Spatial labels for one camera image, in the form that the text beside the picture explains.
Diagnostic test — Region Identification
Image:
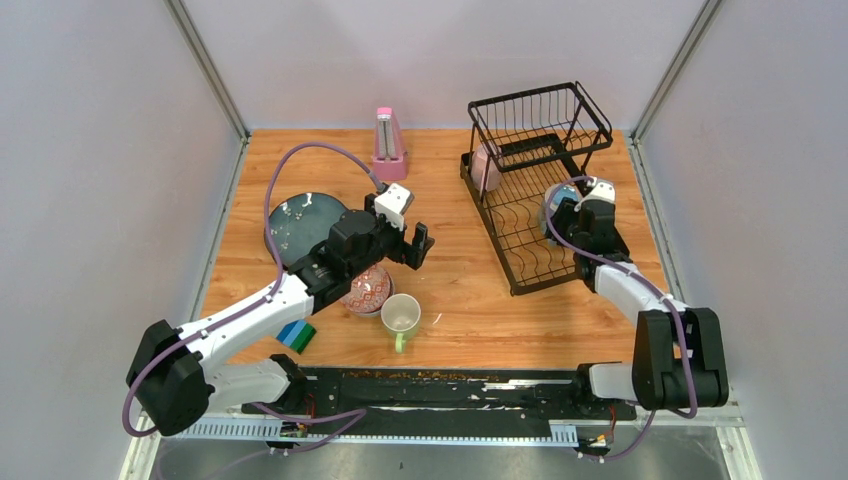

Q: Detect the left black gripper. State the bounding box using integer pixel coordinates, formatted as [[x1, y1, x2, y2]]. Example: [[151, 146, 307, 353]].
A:
[[348, 194, 434, 278]]

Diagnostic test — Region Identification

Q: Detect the blue mug yellow inside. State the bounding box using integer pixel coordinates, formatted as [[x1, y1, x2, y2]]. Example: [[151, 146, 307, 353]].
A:
[[537, 185, 580, 232]]

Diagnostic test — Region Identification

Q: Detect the green handled cream mug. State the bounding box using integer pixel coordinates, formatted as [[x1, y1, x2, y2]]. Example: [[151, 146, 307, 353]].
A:
[[380, 293, 422, 354]]

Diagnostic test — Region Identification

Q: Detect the pink metronome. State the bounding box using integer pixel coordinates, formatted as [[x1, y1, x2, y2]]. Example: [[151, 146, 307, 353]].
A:
[[372, 107, 409, 183]]

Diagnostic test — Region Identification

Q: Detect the black wire dish rack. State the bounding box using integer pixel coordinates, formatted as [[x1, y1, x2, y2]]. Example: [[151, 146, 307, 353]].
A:
[[460, 81, 613, 295]]

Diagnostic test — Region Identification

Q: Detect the pink mug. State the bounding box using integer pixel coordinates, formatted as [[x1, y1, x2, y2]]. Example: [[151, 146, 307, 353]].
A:
[[470, 142, 502, 192]]

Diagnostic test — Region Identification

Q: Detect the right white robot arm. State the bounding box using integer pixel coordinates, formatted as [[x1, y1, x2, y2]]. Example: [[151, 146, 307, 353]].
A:
[[547, 199, 730, 418]]

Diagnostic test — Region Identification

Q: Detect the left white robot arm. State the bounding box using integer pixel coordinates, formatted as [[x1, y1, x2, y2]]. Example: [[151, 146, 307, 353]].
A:
[[127, 208, 435, 436]]

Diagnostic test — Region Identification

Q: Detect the red patterned bowl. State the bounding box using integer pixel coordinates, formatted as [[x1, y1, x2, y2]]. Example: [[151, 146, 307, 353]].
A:
[[340, 264, 394, 316]]

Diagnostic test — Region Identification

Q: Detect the dark blue floral plate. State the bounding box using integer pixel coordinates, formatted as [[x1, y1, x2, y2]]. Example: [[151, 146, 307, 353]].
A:
[[265, 192, 348, 267]]

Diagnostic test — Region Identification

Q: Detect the blue green striped block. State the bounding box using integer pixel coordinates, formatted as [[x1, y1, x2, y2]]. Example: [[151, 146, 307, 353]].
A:
[[275, 319, 317, 354]]

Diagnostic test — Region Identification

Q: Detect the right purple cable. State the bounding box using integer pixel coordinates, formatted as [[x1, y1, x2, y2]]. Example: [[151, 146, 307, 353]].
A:
[[544, 175, 700, 463]]

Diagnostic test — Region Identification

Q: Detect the purple cable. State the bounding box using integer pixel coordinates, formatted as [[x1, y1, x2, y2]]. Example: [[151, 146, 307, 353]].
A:
[[544, 175, 700, 463], [121, 141, 386, 458]]

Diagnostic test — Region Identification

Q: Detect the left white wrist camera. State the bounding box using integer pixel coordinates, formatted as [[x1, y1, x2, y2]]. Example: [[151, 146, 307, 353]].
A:
[[374, 183, 414, 231]]

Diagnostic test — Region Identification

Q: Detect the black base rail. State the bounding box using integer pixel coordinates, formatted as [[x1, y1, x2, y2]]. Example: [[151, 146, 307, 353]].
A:
[[267, 367, 637, 439]]

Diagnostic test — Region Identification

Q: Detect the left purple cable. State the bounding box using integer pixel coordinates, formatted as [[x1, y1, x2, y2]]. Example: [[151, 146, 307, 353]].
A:
[[121, 141, 386, 458]]

